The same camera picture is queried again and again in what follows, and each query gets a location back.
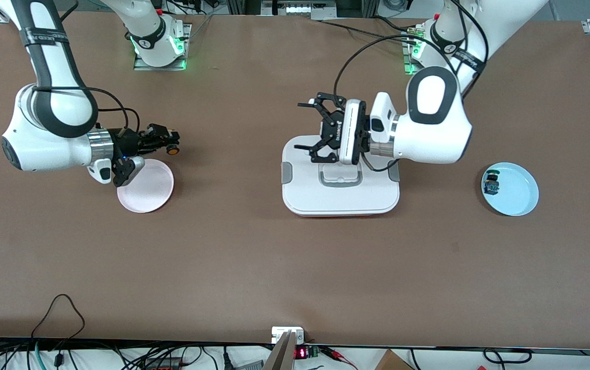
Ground pink round plate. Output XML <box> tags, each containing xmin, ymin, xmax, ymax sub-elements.
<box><xmin>117</xmin><ymin>159</ymin><xmax>175</xmax><ymax>214</ymax></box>

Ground white lidded box grey clips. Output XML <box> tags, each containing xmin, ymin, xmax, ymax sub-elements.
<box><xmin>281</xmin><ymin>135</ymin><xmax>401</xmax><ymax>218</ymax></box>

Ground silver equipment behind table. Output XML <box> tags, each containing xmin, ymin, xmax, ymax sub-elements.
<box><xmin>262</xmin><ymin>0</ymin><xmax>338</xmax><ymax>21</ymax></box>

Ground light blue round plate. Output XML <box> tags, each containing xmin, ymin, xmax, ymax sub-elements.
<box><xmin>481</xmin><ymin>162</ymin><xmax>540</xmax><ymax>217</ymax></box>

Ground black power strip red switches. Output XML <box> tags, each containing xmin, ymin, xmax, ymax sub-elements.
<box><xmin>141</xmin><ymin>357</ymin><xmax>193</xmax><ymax>370</ymax></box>

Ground brown cardboard box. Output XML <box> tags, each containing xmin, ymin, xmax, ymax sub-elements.
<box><xmin>375</xmin><ymin>349</ymin><xmax>415</xmax><ymax>370</ymax></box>

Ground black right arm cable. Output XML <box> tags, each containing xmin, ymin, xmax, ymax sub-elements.
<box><xmin>32</xmin><ymin>85</ymin><xmax>141</xmax><ymax>135</ymax></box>

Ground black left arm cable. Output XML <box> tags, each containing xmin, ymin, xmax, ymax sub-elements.
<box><xmin>333</xmin><ymin>0</ymin><xmax>490</xmax><ymax>103</ymax></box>

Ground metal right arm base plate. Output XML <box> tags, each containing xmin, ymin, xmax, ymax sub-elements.
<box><xmin>133</xmin><ymin>23</ymin><xmax>193</xmax><ymax>71</ymax></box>

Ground black cable to arm base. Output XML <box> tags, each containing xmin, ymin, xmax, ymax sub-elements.
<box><xmin>316</xmin><ymin>19</ymin><xmax>409</xmax><ymax>42</ymax></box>

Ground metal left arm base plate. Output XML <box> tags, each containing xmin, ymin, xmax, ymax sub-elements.
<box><xmin>402</xmin><ymin>26</ymin><xmax>424</xmax><ymax>76</ymax></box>

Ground thin black looped cable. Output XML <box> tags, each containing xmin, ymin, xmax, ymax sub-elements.
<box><xmin>30</xmin><ymin>293</ymin><xmax>86</xmax><ymax>341</ymax></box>

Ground green push-button switch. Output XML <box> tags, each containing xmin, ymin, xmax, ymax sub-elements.
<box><xmin>484</xmin><ymin>169</ymin><xmax>502</xmax><ymax>196</ymax></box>

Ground white mount bracket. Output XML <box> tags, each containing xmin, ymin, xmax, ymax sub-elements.
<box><xmin>271</xmin><ymin>326</ymin><xmax>305</xmax><ymax>344</ymax></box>

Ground red clip wires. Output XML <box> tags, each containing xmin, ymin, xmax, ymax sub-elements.
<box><xmin>321</xmin><ymin>346</ymin><xmax>359</xmax><ymax>370</ymax></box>

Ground aluminium camera mount bar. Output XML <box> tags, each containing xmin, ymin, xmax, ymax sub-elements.
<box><xmin>263</xmin><ymin>330</ymin><xmax>297</xmax><ymax>370</ymax></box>

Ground black cable loop under table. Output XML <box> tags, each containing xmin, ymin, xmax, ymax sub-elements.
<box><xmin>482</xmin><ymin>348</ymin><xmax>533</xmax><ymax>365</ymax></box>

